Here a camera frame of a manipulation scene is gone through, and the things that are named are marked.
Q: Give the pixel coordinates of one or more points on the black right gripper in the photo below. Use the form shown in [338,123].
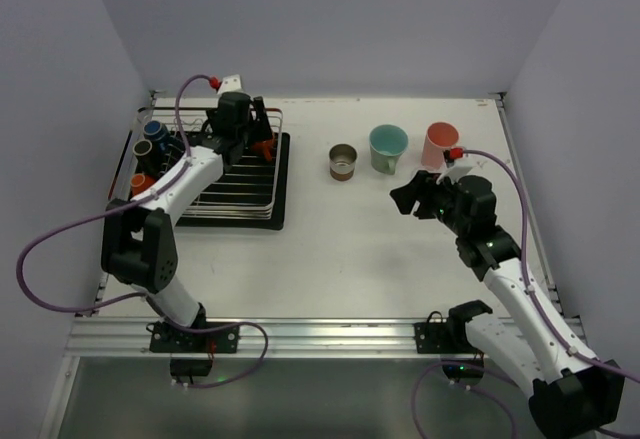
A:
[424,198]

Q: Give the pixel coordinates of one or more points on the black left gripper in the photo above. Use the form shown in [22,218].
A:
[256,122]

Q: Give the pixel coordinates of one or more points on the orange white-ringed cup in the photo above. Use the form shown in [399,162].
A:
[265,149]

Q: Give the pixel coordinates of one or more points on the large green mug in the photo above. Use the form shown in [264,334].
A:
[387,144]

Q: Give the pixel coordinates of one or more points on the pink plastic cup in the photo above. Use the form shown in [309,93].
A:
[440,136]

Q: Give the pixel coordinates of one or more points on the white brown cup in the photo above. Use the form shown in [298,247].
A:
[342,162]

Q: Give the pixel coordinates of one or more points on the black cup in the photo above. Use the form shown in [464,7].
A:
[148,157]

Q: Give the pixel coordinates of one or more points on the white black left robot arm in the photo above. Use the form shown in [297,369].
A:
[138,245]

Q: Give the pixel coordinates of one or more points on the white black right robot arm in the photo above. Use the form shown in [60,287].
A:
[569,390]

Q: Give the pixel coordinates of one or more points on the black drip tray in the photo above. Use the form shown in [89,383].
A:
[252,195]

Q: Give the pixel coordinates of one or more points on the blue cup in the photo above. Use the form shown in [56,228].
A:
[158,134]

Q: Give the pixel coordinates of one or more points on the orange mug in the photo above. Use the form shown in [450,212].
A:
[140,182]

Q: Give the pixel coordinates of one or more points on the right black controller box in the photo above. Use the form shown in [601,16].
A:
[468,372]

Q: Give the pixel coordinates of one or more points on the black controller box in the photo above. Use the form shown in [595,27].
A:
[468,372]
[189,369]

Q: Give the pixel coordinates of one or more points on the left black controller box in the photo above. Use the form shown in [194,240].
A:
[189,369]

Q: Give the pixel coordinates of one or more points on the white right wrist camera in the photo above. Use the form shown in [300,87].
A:
[457,165]

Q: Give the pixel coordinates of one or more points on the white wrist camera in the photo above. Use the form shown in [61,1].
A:
[230,83]
[457,165]

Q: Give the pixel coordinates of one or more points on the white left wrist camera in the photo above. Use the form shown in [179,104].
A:
[230,83]

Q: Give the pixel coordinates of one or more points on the metal wire dish rack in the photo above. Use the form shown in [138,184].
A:
[193,122]

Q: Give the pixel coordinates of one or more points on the aluminium right side rail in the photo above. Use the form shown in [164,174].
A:
[535,250]

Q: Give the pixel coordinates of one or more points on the aluminium rail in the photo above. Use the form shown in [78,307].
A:
[128,337]
[535,250]

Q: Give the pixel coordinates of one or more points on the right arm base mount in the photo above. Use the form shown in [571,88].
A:
[434,336]

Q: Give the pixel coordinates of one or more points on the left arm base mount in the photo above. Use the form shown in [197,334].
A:
[167,339]

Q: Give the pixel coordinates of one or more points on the aluminium front rail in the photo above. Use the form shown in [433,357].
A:
[128,337]

